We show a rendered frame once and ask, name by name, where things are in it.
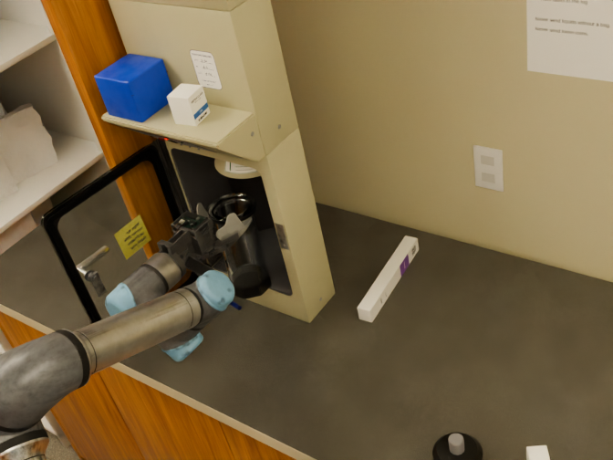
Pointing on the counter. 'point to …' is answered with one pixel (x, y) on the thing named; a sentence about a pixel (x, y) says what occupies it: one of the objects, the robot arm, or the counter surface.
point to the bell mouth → (234, 170)
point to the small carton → (188, 104)
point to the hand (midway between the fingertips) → (232, 217)
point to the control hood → (206, 130)
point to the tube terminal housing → (296, 224)
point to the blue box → (134, 87)
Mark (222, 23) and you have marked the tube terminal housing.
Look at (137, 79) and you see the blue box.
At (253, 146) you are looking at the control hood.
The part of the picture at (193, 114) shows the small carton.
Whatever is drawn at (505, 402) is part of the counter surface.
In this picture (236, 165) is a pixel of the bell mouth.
